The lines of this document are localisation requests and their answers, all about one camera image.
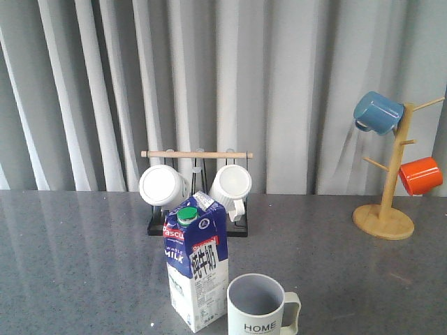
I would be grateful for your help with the blue white milk carton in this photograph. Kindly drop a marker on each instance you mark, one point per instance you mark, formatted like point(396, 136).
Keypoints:
point(195, 247)

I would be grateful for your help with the white HOME mug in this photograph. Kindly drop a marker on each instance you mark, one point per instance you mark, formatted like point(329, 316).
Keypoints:
point(256, 306)

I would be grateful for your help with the ribbed white hanging mug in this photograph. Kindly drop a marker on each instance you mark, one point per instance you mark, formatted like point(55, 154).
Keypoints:
point(230, 188)

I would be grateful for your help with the smooth white hanging mug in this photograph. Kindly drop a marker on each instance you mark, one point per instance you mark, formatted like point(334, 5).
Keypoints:
point(163, 186)

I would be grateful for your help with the grey pleated curtain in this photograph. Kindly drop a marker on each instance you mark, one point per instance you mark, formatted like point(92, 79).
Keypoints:
point(87, 85)

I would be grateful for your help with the blue mug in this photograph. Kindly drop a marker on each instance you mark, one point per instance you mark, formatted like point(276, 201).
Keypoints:
point(377, 113)

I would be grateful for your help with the wooden mug tree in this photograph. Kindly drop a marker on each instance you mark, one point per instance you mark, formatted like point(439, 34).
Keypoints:
point(382, 220)

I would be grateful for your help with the orange mug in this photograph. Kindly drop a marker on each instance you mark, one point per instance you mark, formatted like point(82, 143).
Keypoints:
point(420, 176)

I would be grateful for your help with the black wire mug rack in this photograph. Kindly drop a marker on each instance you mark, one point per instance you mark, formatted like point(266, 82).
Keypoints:
point(198, 182)

